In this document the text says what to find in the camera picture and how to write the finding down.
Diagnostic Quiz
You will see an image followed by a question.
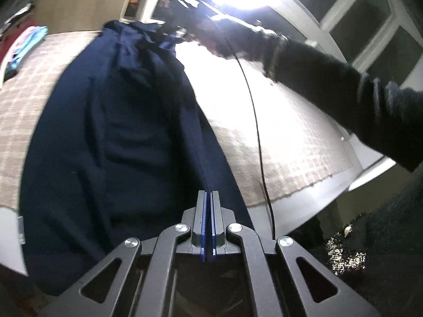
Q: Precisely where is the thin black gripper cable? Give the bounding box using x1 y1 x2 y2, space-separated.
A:
218 16 276 240

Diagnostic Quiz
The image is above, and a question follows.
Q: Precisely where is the person's right forearm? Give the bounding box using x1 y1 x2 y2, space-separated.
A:
264 36 423 172

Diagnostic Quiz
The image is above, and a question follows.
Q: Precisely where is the navy blue shirt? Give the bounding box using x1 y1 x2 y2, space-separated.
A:
19 20 275 298

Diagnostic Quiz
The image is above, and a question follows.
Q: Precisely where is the person's right hand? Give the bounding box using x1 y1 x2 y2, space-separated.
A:
195 16 288 63

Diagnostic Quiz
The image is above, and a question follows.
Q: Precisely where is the stack of folded clothes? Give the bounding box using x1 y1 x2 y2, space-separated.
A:
0 3 48 81

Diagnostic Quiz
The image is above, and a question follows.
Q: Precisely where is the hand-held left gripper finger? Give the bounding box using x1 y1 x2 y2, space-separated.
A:
39 190 209 317
209 190 380 317

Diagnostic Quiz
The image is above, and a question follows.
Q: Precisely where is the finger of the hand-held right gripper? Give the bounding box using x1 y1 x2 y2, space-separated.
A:
159 23 193 49

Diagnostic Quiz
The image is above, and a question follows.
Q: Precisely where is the person's dark clothing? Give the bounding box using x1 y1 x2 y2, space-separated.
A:
274 172 423 317

